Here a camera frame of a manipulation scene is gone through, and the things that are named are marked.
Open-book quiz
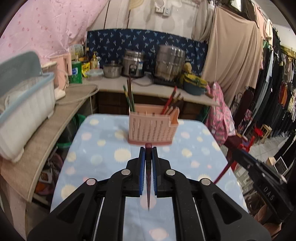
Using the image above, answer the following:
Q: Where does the navy printed cloth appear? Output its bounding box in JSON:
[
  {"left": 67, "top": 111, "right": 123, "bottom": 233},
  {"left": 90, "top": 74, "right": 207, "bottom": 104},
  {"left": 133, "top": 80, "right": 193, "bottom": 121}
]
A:
[{"left": 86, "top": 29, "right": 208, "bottom": 80}]

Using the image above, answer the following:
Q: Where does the small wooden stool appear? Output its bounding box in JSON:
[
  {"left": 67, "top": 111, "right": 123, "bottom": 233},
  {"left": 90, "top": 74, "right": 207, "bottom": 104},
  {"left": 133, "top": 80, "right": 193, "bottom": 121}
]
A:
[{"left": 260, "top": 124, "right": 273, "bottom": 144}]

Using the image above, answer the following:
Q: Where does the pink perforated utensil holder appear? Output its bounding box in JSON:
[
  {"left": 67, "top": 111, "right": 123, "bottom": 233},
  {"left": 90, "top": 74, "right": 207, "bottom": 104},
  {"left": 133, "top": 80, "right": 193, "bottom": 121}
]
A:
[{"left": 128, "top": 104, "right": 179, "bottom": 146}]

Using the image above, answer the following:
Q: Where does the yellow pump bottle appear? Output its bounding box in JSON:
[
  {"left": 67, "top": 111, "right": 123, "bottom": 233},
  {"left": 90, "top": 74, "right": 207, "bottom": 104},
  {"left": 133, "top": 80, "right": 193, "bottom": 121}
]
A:
[{"left": 90, "top": 51, "right": 100, "bottom": 69}]

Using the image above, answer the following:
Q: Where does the wooden countertop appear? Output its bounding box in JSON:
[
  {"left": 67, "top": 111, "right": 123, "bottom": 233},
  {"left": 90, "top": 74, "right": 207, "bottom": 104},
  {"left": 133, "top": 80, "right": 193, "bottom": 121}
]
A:
[{"left": 0, "top": 75, "right": 221, "bottom": 204}]

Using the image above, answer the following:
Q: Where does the black induction cooker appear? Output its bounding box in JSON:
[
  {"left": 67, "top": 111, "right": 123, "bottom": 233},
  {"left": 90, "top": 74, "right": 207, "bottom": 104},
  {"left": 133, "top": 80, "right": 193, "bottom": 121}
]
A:
[{"left": 151, "top": 77, "right": 185, "bottom": 88}]

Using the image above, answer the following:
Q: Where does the pink dotted sheet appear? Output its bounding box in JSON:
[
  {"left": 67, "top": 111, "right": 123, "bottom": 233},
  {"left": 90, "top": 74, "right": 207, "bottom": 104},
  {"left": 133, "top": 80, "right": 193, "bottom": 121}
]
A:
[{"left": 0, "top": 0, "right": 109, "bottom": 70}]

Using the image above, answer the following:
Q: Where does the small steel pot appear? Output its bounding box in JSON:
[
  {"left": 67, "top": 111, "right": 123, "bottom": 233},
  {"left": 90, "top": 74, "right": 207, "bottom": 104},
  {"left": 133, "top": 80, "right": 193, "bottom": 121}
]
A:
[{"left": 103, "top": 61, "right": 123, "bottom": 78}]

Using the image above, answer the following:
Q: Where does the red plastic stool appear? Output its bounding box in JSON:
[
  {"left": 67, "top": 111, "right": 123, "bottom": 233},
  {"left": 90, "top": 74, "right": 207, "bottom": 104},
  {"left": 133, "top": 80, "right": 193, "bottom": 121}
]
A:
[{"left": 239, "top": 136, "right": 256, "bottom": 152}]

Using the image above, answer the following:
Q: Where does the green chopstick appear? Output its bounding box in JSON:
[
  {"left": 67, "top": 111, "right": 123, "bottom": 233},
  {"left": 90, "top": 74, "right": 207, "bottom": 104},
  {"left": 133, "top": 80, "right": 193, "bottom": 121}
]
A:
[{"left": 123, "top": 85, "right": 134, "bottom": 112}]

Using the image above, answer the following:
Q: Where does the green bucket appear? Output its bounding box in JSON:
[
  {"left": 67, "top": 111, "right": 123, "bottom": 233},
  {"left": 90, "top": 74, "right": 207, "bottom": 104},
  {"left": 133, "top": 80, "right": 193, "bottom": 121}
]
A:
[{"left": 58, "top": 113, "right": 87, "bottom": 149}]

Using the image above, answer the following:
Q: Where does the row of hanging clothes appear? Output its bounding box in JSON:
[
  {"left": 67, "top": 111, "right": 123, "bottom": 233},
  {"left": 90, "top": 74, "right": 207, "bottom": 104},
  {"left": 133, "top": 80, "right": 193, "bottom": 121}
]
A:
[{"left": 250, "top": 0, "right": 296, "bottom": 151}]

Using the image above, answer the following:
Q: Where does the beige curtain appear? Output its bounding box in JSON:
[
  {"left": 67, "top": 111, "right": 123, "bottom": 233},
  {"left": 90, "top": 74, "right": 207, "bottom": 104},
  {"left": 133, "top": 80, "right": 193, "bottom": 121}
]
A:
[{"left": 192, "top": 0, "right": 264, "bottom": 107}]

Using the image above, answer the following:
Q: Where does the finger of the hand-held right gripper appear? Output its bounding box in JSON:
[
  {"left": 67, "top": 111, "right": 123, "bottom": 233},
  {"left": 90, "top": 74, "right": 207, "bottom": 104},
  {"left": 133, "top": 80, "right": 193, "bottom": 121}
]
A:
[{"left": 231, "top": 148, "right": 287, "bottom": 186}]

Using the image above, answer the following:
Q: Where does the white wall socket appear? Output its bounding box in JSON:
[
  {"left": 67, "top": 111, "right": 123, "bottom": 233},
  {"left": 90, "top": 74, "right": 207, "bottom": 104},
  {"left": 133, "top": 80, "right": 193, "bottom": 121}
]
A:
[{"left": 155, "top": 6, "right": 171, "bottom": 17}]

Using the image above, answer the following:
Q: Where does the steel rice cooker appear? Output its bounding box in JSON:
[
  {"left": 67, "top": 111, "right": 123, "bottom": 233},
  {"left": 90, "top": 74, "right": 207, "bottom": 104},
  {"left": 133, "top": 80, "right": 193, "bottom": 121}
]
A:
[{"left": 122, "top": 50, "right": 146, "bottom": 78}]

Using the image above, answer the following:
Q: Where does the blue basin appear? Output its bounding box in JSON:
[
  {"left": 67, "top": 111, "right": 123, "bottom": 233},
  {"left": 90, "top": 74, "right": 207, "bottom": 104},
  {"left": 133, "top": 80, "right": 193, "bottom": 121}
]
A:
[{"left": 183, "top": 79, "right": 207, "bottom": 96}]

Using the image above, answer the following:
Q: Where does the large steel stockpot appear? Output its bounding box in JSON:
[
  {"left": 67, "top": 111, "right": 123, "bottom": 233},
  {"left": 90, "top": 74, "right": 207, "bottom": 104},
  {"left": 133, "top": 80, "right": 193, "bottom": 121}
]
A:
[{"left": 154, "top": 45, "right": 186, "bottom": 81}]

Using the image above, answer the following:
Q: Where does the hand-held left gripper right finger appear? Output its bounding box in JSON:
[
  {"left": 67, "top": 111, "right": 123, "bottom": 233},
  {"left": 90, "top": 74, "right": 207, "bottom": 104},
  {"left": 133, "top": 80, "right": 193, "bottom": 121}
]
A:
[{"left": 151, "top": 146, "right": 271, "bottom": 241}]

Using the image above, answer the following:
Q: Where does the white cable with switch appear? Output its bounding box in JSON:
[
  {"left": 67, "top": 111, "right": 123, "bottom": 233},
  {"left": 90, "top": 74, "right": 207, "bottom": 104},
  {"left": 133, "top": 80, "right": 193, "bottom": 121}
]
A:
[{"left": 212, "top": 0, "right": 219, "bottom": 90}]

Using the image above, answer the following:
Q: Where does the clear plastic food container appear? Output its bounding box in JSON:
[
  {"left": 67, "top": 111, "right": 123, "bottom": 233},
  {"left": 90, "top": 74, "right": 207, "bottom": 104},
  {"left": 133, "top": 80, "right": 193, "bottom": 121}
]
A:
[{"left": 87, "top": 69, "right": 104, "bottom": 81}]

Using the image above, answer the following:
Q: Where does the light blue dotted tablecloth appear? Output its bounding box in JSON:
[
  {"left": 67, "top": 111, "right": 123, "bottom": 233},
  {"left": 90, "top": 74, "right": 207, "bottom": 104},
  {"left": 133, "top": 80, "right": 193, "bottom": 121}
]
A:
[{"left": 50, "top": 113, "right": 249, "bottom": 241}]

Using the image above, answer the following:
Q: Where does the pink floral cloth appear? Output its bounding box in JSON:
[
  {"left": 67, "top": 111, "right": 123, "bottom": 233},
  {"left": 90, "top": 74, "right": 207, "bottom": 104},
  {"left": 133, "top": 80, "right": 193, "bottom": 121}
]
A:
[{"left": 206, "top": 83, "right": 236, "bottom": 145}]

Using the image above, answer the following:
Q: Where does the person's right hand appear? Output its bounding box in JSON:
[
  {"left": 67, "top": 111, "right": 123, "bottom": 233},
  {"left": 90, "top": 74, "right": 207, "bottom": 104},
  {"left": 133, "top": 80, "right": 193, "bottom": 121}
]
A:
[{"left": 255, "top": 204, "right": 282, "bottom": 230}]

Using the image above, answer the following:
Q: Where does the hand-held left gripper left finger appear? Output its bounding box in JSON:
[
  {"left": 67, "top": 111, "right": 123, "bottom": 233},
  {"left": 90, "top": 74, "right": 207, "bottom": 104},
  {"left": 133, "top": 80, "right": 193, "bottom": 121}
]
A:
[{"left": 28, "top": 146, "right": 146, "bottom": 241}]

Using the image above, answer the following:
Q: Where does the maroon chopstick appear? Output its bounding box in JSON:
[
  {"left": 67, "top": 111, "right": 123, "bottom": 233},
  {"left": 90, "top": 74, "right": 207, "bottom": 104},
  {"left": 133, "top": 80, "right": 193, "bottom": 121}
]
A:
[
  {"left": 129, "top": 77, "right": 134, "bottom": 112},
  {"left": 168, "top": 93, "right": 182, "bottom": 114},
  {"left": 144, "top": 143, "right": 153, "bottom": 211}
]

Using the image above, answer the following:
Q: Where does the yellow packet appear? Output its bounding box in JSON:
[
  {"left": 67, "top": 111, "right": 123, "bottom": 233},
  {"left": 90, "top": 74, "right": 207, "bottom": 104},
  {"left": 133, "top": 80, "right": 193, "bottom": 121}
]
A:
[{"left": 81, "top": 62, "right": 91, "bottom": 78}]

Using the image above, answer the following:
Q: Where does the brown chopstick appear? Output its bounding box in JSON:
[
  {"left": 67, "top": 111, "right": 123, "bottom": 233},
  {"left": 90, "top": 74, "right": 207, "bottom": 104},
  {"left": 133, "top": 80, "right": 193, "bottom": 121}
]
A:
[
  {"left": 126, "top": 78, "right": 133, "bottom": 112},
  {"left": 171, "top": 97, "right": 185, "bottom": 114}
]

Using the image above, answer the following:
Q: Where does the pink kettle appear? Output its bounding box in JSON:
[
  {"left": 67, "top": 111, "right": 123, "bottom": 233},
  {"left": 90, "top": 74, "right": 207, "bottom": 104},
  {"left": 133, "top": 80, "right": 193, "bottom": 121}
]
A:
[{"left": 50, "top": 53, "right": 72, "bottom": 90}]

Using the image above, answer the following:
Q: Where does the red chopstick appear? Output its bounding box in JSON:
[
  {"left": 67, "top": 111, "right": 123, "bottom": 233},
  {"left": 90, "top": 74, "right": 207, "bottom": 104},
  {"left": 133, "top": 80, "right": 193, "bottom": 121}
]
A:
[
  {"left": 213, "top": 160, "right": 235, "bottom": 184},
  {"left": 163, "top": 86, "right": 178, "bottom": 114}
]

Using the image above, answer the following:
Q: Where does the grey green drainer lid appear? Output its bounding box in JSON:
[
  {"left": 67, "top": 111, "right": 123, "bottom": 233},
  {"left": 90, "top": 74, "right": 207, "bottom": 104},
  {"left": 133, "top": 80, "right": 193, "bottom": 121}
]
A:
[{"left": 0, "top": 51, "right": 43, "bottom": 82}]

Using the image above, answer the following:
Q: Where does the white dish drainer box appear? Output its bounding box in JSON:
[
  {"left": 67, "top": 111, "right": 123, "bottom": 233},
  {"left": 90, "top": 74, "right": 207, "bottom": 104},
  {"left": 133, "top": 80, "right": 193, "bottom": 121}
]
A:
[{"left": 0, "top": 72, "right": 56, "bottom": 163}]

